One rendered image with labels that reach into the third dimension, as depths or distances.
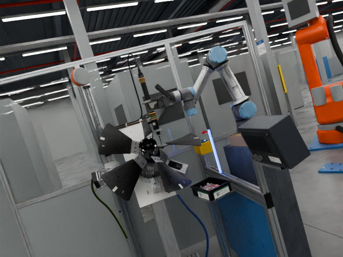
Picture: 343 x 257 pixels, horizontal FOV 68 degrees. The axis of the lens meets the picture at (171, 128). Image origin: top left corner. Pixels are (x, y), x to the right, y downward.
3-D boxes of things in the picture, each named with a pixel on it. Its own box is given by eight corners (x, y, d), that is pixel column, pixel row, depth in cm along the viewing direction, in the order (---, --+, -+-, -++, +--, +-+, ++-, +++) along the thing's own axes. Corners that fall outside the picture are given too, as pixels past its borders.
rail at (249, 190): (205, 175, 217) (203, 165, 216) (210, 173, 218) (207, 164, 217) (267, 209, 129) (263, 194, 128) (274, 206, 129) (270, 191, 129)
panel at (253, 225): (230, 247, 218) (209, 175, 213) (231, 247, 218) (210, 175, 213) (297, 318, 138) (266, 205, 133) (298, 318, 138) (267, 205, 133)
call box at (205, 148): (195, 154, 217) (192, 143, 216) (206, 151, 219) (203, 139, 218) (201, 157, 201) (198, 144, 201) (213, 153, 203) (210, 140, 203)
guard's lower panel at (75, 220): (48, 304, 228) (14, 209, 221) (292, 201, 279) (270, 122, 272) (47, 306, 225) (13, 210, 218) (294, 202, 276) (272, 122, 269)
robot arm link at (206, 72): (208, 50, 191) (178, 108, 195) (211, 46, 181) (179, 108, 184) (221, 57, 192) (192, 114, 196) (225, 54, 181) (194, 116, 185)
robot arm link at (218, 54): (253, 112, 186) (217, 46, 181) (261, 113, 171) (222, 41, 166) (239, 121, 186) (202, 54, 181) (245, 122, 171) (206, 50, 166)
